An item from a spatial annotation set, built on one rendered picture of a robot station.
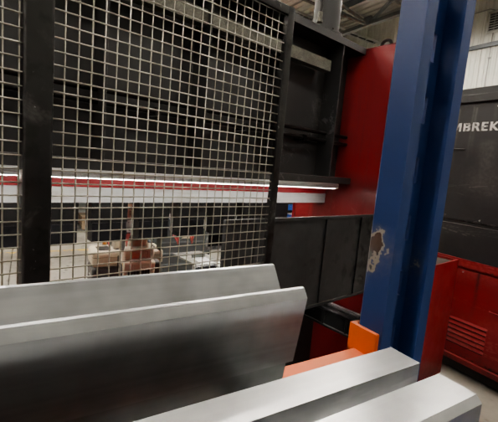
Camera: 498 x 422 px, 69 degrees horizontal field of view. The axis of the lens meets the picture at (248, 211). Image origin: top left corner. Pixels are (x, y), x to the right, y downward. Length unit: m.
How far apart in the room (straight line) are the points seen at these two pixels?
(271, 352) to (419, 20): 0.25
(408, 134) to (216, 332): 0.20
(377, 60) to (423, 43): 2.12
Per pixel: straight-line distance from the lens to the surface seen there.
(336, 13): 2.37
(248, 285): 0.19
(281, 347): 0.19
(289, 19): 1.17
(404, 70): 0.31
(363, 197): 2.32
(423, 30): 0.31
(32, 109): 0.80
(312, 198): 2.39
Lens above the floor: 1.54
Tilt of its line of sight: 7 degrees down
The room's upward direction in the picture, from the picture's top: 5 degrees clockwise
